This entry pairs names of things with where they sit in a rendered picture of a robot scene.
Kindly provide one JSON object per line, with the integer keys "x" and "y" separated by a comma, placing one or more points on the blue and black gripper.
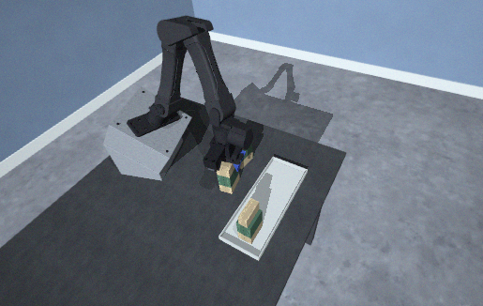
{"x": 237, "y": 156}

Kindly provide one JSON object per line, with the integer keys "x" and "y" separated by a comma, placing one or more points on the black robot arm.
{"x": 219, "y": 103}

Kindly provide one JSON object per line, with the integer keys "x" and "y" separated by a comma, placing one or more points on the white tray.
{"x": 274, "y": 189}

